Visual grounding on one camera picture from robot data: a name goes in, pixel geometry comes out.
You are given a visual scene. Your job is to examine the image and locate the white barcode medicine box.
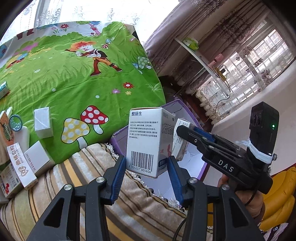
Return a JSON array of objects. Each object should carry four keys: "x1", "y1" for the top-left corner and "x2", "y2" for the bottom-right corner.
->
[{"x1": 126, "y1": 107, "x2": 177, "y2": 178}]

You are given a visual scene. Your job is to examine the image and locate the white dental gold logo box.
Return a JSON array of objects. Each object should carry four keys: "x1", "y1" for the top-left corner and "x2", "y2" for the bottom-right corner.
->
[{"x1": 6, "y1": 143, "x2": 38, "y2": 190}]

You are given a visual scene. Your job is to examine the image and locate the white Ji Yin Music box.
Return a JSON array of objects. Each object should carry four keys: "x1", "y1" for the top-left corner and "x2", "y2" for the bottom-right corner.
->
[{"x1": 24, "y1": 141, "x2": 55, "y2": 178}]

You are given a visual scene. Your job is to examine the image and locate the plain white rectangular box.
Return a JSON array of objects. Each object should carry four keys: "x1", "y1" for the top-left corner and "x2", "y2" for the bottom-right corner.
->
[{"x1": 34, "y1": 107, "x2": 53, "y2": 138}]

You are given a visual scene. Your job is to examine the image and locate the white red-blue medicine box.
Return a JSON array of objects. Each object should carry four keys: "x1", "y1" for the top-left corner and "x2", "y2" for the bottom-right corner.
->
[{"x1": 0, "y1": 163, "x2": 23, "y2": 199}]

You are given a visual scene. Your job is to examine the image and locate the person right hand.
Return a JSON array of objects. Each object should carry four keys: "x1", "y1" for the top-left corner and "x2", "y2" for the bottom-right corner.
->
[{"x1": 217, "y1": 174, "x2": 265, "y2": 219}]

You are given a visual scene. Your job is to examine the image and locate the purple storage box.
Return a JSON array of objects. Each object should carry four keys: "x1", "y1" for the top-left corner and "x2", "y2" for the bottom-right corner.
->
[{"x1": 110, "y1": 99, "x2": 207, "y2": 200}]

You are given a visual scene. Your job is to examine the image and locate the white plastic holder base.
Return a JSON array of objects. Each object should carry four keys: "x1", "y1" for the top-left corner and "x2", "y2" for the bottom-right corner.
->
[{"x1": 6, "y1": 106, "x2": 30, "y2": 153}]

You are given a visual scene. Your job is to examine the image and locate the teal round disc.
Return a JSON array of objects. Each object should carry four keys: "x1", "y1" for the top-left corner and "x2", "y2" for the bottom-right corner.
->
[{"x1": 9, "y1": 114, "x2": 23, "y2": 132}]

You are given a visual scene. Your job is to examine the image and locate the green cartoon print cloth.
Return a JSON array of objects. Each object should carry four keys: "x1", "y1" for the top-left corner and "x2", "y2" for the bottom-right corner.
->
[{"x1": 1, "y1": 21, "x2": 165, "y2": 164}]

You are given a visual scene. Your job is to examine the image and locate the teal small box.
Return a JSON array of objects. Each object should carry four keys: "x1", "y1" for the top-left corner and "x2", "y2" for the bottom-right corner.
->
[{"x1": 0, "y1": 81, "x2": 10, "y2": 99}]

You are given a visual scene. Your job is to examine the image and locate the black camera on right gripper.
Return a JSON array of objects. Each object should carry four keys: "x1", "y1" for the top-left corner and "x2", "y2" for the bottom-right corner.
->
[{"x1": 249, "y1": 101, "x2": 280, "y2": 156}]

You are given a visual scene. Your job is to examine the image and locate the white wall shelf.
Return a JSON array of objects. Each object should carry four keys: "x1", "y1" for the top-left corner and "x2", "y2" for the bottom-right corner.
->
[{"x1": 174, "y1": 38, "x2": 229, "y2": 96}]

